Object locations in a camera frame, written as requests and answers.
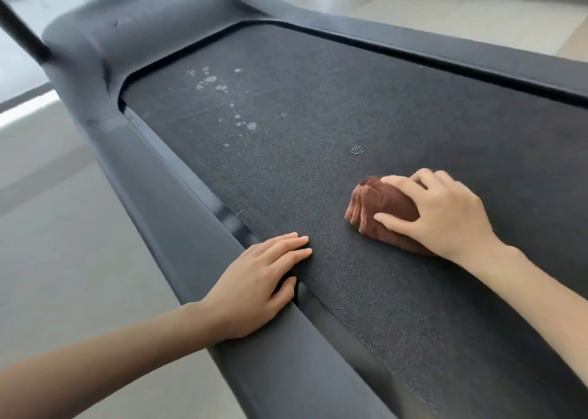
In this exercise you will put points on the person's left hand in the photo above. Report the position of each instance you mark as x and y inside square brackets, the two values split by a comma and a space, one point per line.
[248, 294]

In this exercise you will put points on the person's right hand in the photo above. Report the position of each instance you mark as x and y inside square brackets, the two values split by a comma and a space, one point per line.
[455, 221]

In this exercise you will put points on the brown cleaning cloth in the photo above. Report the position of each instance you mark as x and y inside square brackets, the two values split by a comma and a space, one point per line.
[381, 200]

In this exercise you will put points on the stained grey treadmill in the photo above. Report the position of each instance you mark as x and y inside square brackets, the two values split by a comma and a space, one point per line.
[321, 111]

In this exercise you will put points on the person's left forearm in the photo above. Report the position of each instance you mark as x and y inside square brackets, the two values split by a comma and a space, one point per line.
[101, 363]

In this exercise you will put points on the person's right forearm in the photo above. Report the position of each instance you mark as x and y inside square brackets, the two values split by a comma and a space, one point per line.
[542, 304]

